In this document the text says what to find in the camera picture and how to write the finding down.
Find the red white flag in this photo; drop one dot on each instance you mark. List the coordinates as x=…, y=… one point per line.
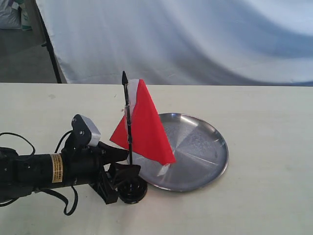
x=140, y=130

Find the black backdrop stand pole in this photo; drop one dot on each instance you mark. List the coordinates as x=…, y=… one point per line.
x=49, y=47

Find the white backdrop cloth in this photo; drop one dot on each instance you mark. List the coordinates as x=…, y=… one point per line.
x=182, y=42

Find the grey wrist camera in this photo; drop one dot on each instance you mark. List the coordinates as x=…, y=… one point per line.
x=85, y=131

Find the black round flag base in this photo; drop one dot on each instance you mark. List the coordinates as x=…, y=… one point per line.
x=132, y=191

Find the round steel plate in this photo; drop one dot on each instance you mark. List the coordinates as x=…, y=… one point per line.
x=199, y=148

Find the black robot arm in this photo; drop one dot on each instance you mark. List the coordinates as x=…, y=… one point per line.
x=21, y=175

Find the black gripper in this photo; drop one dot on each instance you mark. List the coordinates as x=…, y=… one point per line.
x=85, y=165

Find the white sack in background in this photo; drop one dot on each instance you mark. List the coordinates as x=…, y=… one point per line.
x=14, y=15

